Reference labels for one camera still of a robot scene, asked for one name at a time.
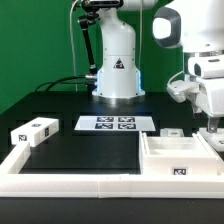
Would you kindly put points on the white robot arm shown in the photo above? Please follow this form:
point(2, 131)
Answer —
point(197, 27)

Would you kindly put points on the base marker tag sheet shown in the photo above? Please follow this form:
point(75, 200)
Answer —
point(115, 123)

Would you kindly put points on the white U-shaped frame fence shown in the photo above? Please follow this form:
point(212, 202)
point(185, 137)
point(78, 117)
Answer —
point(13, 183)

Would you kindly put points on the white cabinet door panel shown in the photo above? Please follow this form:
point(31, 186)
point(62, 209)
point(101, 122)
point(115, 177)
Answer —
point(171, 132)

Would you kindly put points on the white cabinet top block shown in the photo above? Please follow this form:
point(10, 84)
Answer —
point(36, 131)

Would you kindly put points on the white cabinet body box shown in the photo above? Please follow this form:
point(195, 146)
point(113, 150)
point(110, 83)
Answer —
point(184, 156)

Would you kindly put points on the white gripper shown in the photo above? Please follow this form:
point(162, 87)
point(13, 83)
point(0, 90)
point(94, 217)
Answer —
point(210, 99)

